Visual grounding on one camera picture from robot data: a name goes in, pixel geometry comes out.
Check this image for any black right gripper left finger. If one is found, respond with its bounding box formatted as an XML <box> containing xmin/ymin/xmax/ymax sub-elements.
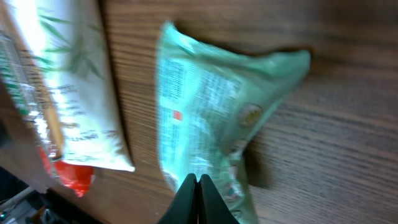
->
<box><xmin>157</xmin><ymin>174</ymin><xmax>198</xmax><ymax>224</ymax></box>

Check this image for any red spaghetti packet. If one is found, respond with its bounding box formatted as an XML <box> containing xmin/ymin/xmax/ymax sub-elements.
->
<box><xmin>1</xmin><ymin>32</ymin><xmax>94</xmax><ymax>197</ymax></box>

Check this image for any white tube gold cap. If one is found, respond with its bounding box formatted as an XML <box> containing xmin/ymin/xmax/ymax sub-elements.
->
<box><xmin>5</xmin><ymin>0</ymin><xmax>135</xmax><ymax>172</ymax></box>

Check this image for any teal wet wipes packet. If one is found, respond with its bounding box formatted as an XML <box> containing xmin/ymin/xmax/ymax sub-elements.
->
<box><xmin>156</xmin><ymin>21</ymin><xmax>311</xmax><ymax>223</ymax></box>

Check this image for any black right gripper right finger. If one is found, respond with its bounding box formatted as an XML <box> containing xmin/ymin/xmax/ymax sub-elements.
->
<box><xmin>198</xmin><ymin>174</ymin><xmax>239</xmax><ymax>224</ymax></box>

